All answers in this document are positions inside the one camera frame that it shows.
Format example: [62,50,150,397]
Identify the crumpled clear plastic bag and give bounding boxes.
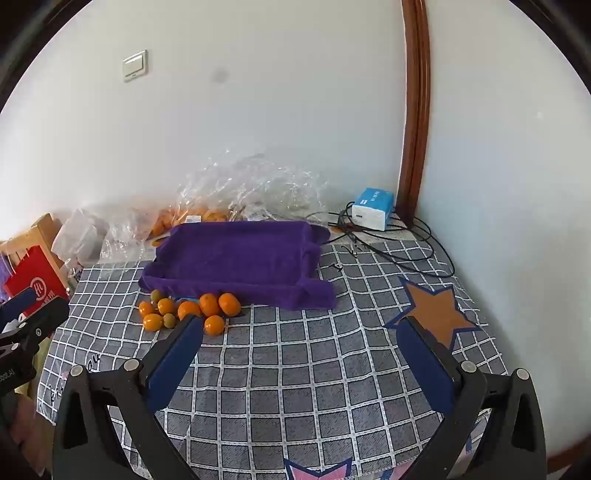
[99,208,176,266]

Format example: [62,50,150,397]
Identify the wooden chair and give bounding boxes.
[0,213,64,278]

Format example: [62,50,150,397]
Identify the brown wooden door frame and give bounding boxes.
[396,0,433,223]

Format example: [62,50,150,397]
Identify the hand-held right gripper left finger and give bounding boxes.
[52,315,206,480]

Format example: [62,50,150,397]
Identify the clear plastic bag with label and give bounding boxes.
[152,150,278,238]

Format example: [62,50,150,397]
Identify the red paper bag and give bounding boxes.
[4,246,70,315]

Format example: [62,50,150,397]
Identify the blue white box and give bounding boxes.
[351,187,396,231]

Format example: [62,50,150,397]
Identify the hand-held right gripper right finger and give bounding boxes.
[398,316,548,480]

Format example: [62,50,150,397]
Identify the white wall switch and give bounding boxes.
[122,49,149,83]

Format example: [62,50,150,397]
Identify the heap of bagged oranges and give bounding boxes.
[152,205,232,238]

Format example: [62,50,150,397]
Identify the white plastic bag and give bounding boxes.
[51,209,110,265]

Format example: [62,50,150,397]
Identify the person's left hand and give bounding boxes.
[8,392,52,477]

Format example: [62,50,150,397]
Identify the black cables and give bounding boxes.
[305,207,456,278]

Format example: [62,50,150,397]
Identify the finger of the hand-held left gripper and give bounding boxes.
[0,292,37,325]
[16,297,70,345]

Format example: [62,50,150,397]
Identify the grey checked tablecloth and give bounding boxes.
[37,239,509,480]

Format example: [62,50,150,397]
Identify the purple towel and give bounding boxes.
[139,220,339,311]

